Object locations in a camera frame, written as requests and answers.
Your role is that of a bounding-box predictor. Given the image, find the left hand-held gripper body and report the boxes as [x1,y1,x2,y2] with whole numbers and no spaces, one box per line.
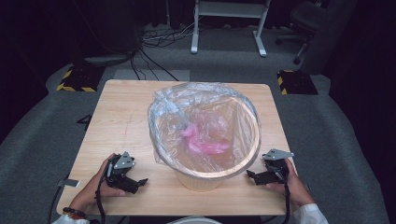
[106,151,141,194]

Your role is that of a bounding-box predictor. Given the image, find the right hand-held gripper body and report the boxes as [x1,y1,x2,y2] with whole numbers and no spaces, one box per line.
[254,148,295,187]

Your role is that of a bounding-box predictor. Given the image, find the person's right hand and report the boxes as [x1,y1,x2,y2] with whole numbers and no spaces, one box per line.
[265,158,316,208]

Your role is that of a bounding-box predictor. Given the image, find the person's left hand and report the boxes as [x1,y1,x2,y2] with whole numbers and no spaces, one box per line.
[69,153,126,213]

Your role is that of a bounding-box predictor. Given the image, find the beige round trash bin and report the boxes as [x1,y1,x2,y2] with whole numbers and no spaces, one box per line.
[153,94,262,193]

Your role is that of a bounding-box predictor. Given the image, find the pink plastic bag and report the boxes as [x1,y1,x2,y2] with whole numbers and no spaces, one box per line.
[180,122,232,156]

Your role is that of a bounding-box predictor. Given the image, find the person's right white sleeve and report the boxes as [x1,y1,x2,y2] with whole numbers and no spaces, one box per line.
[291,203,330,224]

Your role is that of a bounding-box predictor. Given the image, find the person's white sleeve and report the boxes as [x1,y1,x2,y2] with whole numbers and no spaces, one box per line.
[50,214,92,224]
[291,203,330,224]

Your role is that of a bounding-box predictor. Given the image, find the white rounded object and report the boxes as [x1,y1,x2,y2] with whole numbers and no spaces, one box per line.
[167,216,222,224]

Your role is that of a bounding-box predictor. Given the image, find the person's left white sleeve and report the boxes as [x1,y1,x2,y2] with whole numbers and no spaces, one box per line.
[50,214,92,224]

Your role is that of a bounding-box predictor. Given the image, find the clear plastic bin liner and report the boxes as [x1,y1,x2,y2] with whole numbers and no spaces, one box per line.
[147,81,262,181]

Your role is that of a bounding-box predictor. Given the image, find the black yellow striped floor plate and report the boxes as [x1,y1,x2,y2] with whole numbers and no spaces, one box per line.
[276,69,319,96]
[56,64,106,93]

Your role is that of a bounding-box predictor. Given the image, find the black stand base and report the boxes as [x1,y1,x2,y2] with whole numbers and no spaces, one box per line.
[83,46,142,67]

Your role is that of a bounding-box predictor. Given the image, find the black office chair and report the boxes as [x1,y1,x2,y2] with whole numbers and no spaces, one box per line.
[275,0,332,66]

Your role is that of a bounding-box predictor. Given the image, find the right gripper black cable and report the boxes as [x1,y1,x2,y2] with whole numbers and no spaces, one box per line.
[274,164,292,224]

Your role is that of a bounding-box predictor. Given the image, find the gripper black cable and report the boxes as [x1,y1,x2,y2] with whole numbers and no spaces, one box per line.
[93,167,114,224]
[274,164,292,224]

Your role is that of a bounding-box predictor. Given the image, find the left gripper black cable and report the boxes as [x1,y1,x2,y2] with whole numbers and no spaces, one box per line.
[93,167,114,224]

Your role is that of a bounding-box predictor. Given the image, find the grey tag on cable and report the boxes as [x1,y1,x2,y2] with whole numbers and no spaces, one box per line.
[57,178,81,189]

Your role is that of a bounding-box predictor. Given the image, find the dark beaded bracelet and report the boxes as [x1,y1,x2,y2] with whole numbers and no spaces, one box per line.
[62,206,89,220]

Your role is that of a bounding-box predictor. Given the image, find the bundle of black floor cables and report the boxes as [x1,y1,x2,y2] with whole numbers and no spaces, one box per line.
[129,21,195,82]

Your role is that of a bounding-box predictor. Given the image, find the white metal desk frame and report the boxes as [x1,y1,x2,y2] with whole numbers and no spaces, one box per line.
[190,0,273,59]

